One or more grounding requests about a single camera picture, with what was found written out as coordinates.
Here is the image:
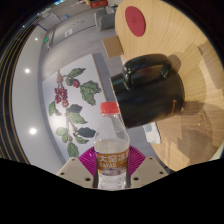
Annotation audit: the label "clear red-capped drink bottle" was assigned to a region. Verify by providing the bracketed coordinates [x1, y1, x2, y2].
[93, 101, 131, 191]

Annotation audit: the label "grey door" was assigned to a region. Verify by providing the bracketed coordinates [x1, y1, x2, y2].
[49, 18, 98, 48]

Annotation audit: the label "round ceiling lights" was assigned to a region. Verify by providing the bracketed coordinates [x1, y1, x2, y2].
[23, 67, 38, 136]

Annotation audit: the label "flat round red coaster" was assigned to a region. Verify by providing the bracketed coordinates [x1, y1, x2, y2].
[124, 5, 147, 38]

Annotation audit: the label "coffee plant wall mural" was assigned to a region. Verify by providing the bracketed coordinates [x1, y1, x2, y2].
[41, 53, 116, 166]

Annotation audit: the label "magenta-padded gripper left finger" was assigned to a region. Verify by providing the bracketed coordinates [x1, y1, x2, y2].
[55, 146, 100, 190]

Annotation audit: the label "black mug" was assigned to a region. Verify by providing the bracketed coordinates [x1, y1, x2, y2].
[109, 53, 186, 129]

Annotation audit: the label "red fire extinguisher cabinet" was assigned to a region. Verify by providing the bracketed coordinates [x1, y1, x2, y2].
[89, 0, 108, 8]

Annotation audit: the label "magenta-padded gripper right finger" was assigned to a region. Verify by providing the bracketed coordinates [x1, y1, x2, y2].
[125, 145, 170, 189]

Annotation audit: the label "printed paper sheet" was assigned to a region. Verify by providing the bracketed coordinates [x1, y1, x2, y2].
[142, 121, 163, 145]

